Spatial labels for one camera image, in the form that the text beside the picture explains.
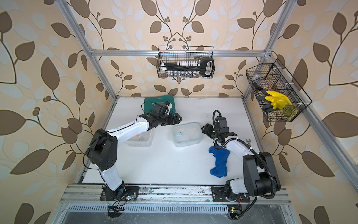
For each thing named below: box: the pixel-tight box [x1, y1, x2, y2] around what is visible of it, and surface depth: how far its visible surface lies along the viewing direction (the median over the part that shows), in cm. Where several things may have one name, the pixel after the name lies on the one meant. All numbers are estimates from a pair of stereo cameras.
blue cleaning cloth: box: [208, 145, 231, 178], surface depth 85 cm
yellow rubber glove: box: [264, 90, 293, 110], surface depth 68 cm
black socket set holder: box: [164, 58, 215, 77], surface depth 86 cm
